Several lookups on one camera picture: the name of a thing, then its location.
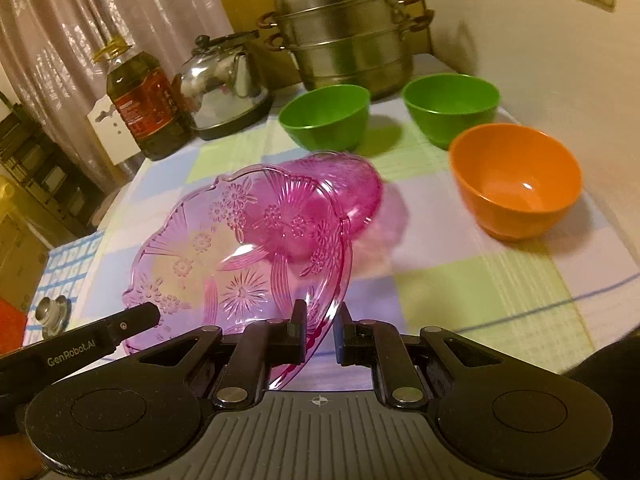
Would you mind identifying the pink transparent glass plate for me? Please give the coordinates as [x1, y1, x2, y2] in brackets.
[120, 164, 354, 392]

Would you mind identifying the orange plastic bowl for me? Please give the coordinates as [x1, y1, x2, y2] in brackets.
[448, 124, 582, 242]

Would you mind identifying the green plastic bowl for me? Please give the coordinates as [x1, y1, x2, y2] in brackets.
[278, 84, 371, 152]
[401, 73, 501, 150]

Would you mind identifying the checked pastel tablecloth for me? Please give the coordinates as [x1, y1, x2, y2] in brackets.
[72, 96, 639, 372]

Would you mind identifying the blue white patterned cloth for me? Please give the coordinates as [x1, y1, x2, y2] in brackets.
[23, 231, 105, 346]

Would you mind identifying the small metal knob lid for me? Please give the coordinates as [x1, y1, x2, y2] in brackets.
[35, 295, 72, 339]

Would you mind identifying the white wooden chair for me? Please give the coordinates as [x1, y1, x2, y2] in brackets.
[87, 96, 144, 180]

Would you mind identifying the stainless steel kettle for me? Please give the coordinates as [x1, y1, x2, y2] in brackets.
[172, 30, 273, 141]

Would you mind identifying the dark wooden shelf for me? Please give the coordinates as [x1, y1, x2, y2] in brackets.
[1, 96, 105, 237]

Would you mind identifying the cooking oil bottle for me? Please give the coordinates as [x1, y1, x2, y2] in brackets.
[93, 35, 191, 160]

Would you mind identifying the stacked stainless steamer pot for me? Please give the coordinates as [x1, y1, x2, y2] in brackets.
[256, 0, 434, 100]

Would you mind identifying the pink curtain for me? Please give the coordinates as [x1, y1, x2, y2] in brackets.
[1, 0, 232, 193]

